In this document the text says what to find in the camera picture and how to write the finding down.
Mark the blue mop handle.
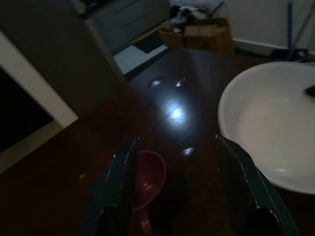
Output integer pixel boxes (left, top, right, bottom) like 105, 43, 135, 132
286, 0, 295, 51

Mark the light grey floor mat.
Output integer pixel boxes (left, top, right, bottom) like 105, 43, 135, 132
113, 45, 171, 75

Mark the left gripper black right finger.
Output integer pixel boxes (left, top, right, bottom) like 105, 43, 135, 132
215, 134, 300, 236

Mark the grey drawer cabinet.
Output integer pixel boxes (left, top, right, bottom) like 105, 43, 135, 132
78, 0, 171, 51

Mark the white round bowl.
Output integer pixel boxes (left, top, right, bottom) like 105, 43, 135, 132
218, 61, 315, 195

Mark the pile of clutter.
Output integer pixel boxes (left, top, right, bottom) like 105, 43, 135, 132
169, 4, 208, 33

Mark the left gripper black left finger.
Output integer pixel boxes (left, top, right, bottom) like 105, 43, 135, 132
78, 137, 140, 236

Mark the red plastic cup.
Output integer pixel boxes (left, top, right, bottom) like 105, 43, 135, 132
132, 150, 167, 236

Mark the dark floor mat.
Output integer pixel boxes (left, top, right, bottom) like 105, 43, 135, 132
134, 32, 170, 54

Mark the brown cardboard box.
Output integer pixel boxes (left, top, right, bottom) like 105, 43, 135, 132
158, 17, 235, 55

